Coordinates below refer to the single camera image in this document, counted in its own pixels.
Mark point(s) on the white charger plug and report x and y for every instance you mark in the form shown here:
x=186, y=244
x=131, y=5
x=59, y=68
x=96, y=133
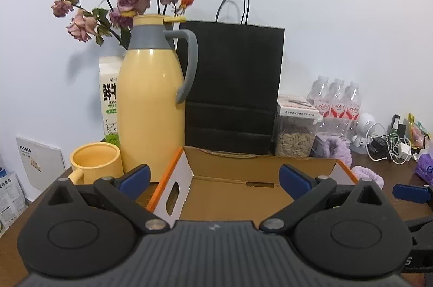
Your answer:
x=404, y=151

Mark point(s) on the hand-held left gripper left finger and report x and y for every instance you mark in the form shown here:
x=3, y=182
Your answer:
x=135, y=179

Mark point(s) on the small black box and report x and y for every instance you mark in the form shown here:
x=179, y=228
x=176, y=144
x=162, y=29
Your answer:
x=402, y=130

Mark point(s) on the stack of printed papers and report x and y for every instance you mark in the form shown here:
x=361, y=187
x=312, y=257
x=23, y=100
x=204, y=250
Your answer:
x=10, y=195

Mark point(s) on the yellow thermos jug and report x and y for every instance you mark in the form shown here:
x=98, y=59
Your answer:
x=149, y=97

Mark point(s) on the purple tissue pack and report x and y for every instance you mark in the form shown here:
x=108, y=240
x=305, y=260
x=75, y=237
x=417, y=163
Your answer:
x=425, y=167

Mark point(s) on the clear seed container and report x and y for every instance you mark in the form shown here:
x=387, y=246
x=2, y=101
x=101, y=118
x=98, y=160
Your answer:
x=294, y=141

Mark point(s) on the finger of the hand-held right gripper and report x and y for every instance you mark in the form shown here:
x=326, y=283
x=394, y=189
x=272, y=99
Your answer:
x=411, y=194

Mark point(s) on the yellow mug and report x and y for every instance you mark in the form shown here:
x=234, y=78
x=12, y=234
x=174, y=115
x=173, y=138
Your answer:
x=101, y=168

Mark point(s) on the colourful snack packet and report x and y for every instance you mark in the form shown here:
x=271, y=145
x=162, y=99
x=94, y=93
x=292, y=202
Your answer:
x=417, y=131

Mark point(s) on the white flat box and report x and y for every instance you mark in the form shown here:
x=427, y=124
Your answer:
x=297, y=104

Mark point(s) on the black paper bag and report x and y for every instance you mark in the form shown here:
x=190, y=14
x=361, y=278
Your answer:
x=233, y=77

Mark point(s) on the orange cardboard box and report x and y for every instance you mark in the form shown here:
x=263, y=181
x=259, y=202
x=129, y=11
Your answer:
x=230, y=199

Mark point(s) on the white booklet leaning on wall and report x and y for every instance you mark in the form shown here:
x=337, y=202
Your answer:
x=40, y=161

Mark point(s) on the white green milk carton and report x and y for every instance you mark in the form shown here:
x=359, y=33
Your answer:
x=108, y=97

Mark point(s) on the small white fan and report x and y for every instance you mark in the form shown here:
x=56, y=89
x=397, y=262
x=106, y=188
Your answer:
x=363, y=124

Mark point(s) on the black power adapter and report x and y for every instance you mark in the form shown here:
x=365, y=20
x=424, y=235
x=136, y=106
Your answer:
x=378, y=146

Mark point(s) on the clear water bottle red label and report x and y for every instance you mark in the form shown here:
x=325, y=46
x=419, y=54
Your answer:
x=352, y=104
x=319, y=97
x=336, y=101

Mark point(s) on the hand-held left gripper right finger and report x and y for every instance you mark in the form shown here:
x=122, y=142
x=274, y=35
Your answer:
x=294, y=183

